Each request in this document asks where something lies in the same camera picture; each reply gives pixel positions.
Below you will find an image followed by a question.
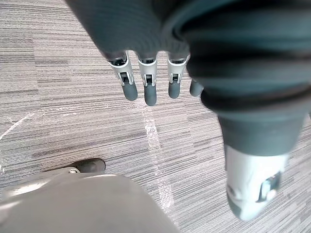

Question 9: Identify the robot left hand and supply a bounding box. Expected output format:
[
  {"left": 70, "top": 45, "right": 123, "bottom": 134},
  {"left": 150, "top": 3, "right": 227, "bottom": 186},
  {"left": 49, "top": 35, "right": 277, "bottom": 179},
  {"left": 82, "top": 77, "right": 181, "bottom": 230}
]
[{"left": 65, "top": 0, "right": 311, "bottom": 221}]

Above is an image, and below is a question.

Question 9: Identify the dark robot foot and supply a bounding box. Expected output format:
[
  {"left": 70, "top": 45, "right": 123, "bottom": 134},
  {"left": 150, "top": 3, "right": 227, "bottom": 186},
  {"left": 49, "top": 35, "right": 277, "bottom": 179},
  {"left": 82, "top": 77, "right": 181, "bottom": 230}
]
[{"left": 74, "top": 158, "right": 106, "bottom": 173}]

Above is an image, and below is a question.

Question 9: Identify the silver robot leg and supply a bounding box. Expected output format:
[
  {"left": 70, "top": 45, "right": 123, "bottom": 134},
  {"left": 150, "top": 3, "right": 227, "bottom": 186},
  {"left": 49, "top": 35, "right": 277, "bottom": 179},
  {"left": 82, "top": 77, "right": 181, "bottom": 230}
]
[{"left": 0, "top": 167, "right": 181, "bottom": 233}]

